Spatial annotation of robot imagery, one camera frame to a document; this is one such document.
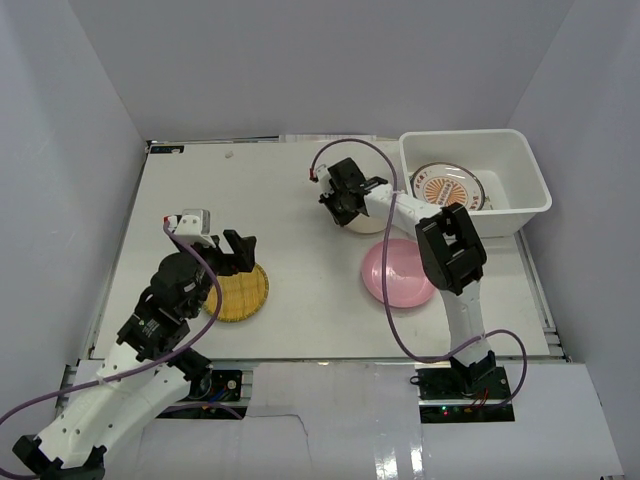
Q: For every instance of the white plastic bin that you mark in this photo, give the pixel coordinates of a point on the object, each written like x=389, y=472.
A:
x=503, y=162

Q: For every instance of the round woven bamboo tray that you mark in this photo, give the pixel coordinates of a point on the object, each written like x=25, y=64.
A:
x=243, y=295

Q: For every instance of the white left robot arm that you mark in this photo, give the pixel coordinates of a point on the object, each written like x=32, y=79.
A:
x=151, y=365

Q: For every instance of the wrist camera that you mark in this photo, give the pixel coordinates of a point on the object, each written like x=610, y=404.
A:
x=320, y=176
x=191, y=222

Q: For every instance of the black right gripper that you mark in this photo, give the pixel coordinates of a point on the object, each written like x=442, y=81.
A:
x=341, y=220

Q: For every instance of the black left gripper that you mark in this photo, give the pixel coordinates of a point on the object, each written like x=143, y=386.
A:
x=220, y=255

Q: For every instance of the orange sunburst white plate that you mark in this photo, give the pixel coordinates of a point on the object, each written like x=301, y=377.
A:
x=444, y=184

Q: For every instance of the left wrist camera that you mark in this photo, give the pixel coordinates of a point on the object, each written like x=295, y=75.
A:
x=191, y=222

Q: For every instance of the pink round plate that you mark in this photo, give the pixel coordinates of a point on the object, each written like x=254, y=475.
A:
x=407, y=284

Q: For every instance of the cream round plate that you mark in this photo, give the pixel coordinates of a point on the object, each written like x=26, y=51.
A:
x=365, y=225

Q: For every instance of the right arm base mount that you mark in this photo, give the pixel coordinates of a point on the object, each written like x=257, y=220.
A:
x=444, y=399

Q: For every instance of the black label sticker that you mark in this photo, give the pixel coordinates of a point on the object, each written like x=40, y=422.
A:
x=166, y=149

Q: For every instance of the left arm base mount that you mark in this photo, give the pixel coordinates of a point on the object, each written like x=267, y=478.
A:
x=218, y=396

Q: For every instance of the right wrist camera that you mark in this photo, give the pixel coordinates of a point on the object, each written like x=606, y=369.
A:
x=320, y=176

